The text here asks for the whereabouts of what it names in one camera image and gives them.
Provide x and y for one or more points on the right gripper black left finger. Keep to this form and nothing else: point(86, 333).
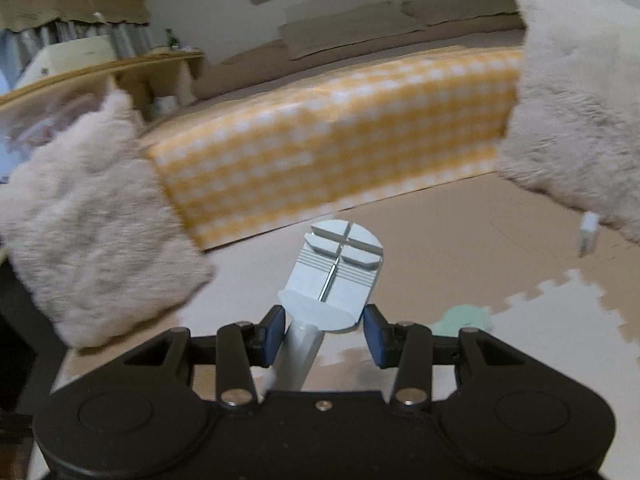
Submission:
point(241, 346)

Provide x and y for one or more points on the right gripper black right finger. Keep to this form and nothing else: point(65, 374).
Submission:
point(408, 348)

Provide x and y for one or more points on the mint green round disc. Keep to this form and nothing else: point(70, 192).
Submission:
point(463, 316)

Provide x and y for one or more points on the white fluffy cushion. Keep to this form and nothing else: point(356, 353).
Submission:
point(574, 132)
point(91, 233)

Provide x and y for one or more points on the white usb charger plug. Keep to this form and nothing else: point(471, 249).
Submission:
point(588, 233)

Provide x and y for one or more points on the yellow gingham mattress edge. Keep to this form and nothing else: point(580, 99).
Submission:
point(336, 141)

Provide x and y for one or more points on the wooden shelf unit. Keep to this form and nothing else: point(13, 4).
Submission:
point(145, 78)

